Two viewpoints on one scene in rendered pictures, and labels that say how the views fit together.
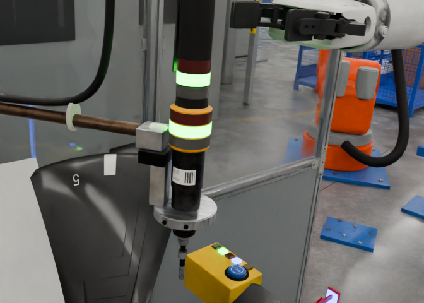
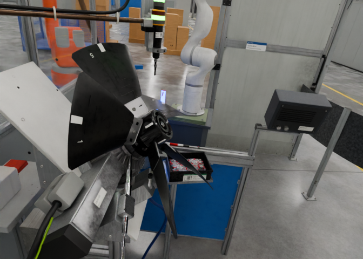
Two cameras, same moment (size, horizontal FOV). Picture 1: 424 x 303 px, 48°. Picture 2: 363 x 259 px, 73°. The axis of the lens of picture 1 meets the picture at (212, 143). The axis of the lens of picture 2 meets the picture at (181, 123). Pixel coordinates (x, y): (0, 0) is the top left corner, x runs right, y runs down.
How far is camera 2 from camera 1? 0.61 m
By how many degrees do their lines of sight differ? 44
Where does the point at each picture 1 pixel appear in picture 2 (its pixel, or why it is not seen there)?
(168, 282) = not seen: hidden behind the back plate
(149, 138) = (148, 22)
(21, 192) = (38, 77)
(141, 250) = (129, 75)
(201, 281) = not seen: hidden behind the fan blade
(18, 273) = (59, 111)
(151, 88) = (31, 33)
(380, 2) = not seen: outside the picture
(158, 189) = (151, 41)
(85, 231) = (106, 74)
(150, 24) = not seen: outside the picture
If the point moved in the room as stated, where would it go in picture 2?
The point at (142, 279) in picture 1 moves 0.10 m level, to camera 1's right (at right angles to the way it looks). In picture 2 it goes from (135, 83) to (157, 80)
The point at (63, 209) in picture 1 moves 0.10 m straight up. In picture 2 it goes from (92, 68) to (91, 36)
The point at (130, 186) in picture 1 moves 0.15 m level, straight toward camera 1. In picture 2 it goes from (113, 54) to (145, 63)
